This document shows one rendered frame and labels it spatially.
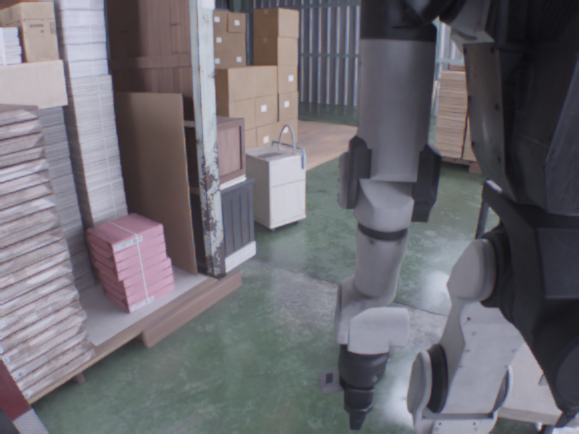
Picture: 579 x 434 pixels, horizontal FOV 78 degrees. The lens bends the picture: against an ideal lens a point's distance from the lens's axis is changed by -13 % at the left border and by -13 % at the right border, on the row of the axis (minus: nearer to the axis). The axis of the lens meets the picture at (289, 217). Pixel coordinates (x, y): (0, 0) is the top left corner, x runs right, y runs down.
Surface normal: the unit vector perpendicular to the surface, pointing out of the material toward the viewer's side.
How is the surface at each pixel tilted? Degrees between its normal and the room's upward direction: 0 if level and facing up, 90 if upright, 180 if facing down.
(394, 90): 90
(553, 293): 45
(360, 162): 90
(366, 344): 102
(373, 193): 59
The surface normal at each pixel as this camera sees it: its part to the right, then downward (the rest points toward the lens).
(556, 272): -0.07, -0.38
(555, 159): -0.10, 0.61
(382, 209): -0.10, 0.16
